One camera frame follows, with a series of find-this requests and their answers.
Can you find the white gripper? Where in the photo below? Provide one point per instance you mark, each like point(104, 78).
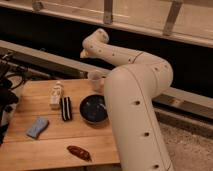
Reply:
point(84, 54)

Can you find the white small bottle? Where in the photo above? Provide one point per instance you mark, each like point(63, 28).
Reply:
point(56, 95)

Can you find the black white striped eraser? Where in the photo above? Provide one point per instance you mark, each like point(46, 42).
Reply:
point(66, 109)

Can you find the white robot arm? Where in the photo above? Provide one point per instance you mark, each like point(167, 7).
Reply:
point(129, 88)

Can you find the dark blue bowl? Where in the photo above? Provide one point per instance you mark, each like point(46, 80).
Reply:
point(93, 109)

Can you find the blue sponge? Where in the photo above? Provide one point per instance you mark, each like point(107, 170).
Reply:
point(37, 127)

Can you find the black equipment with cables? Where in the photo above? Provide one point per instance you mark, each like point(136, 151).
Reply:
point(7, 97)

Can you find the metal rail frame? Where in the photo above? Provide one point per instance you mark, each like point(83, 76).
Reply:
point(188, 21)

